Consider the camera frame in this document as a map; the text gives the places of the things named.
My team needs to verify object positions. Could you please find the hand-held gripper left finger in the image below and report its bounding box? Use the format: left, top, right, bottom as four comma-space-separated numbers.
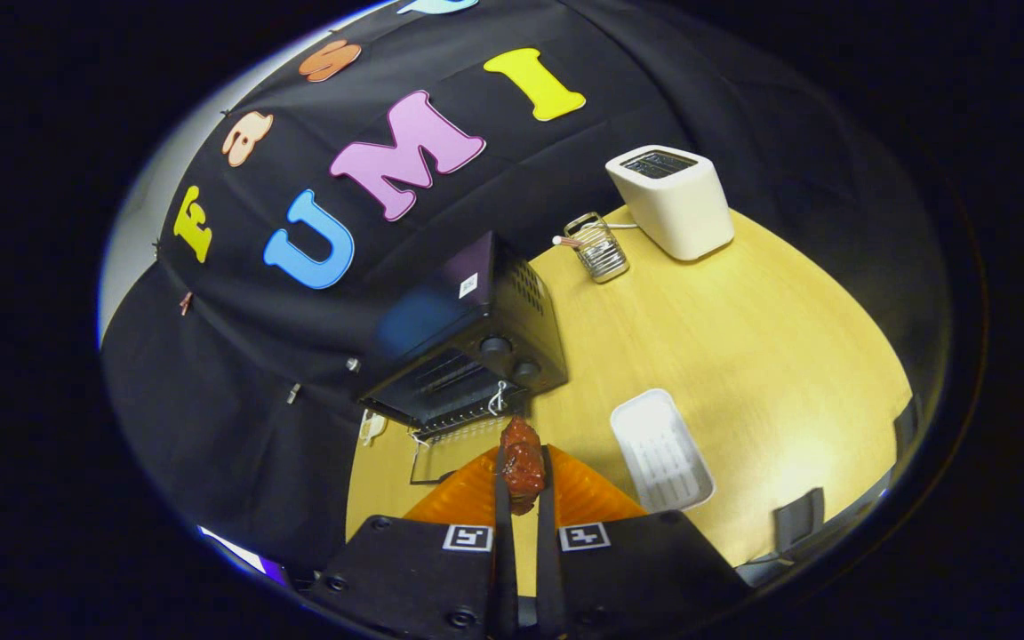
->
308, 444, 519, 640

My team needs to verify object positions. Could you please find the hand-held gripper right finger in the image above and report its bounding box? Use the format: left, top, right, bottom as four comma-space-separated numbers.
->
537, 444, 753, 640

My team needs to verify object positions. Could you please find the red meat piece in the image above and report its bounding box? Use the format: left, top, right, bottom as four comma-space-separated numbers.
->
500, 416, 548, 516

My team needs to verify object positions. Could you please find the black toaster oven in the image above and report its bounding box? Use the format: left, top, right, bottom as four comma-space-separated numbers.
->
356, 231, 569, 485

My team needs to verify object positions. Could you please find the white toaster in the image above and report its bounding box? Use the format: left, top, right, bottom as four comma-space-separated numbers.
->
605, 145, 735, 261

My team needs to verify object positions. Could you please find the white rectangular tray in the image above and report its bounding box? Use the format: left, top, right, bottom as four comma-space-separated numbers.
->
610, 388, 716, 514

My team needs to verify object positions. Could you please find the dark grey block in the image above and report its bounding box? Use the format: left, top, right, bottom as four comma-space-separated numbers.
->
774, 487, 825, 557

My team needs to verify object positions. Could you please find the black backdrop cloth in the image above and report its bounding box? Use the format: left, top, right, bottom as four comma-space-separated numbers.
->
101, 0, 948, 570

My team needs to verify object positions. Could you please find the metal wire holder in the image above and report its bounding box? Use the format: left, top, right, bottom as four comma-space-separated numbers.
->
553, 212, 630, 284

